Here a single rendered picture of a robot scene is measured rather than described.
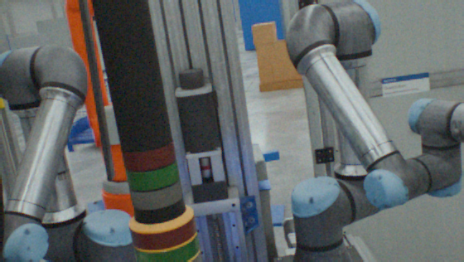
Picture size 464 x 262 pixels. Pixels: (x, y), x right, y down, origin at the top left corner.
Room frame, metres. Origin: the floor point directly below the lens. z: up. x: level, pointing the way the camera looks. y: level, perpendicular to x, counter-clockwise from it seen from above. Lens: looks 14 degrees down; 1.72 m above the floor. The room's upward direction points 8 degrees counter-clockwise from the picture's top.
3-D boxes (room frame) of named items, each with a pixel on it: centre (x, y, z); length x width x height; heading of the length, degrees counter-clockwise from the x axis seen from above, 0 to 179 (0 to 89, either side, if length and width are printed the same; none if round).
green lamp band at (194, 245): (0.32, 0.06, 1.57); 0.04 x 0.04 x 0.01
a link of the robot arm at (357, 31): (1.20, -0.29, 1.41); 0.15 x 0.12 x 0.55; 117
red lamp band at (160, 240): (0.32, 0.06, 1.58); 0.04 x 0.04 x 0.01
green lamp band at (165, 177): (0.32, 0.06, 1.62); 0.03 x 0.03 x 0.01
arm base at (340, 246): (1.14, -0.17, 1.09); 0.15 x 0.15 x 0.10
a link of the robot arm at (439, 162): (0.96, -0.39, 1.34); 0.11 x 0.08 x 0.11; 117
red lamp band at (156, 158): (0.32, 0.06, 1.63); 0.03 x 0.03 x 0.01
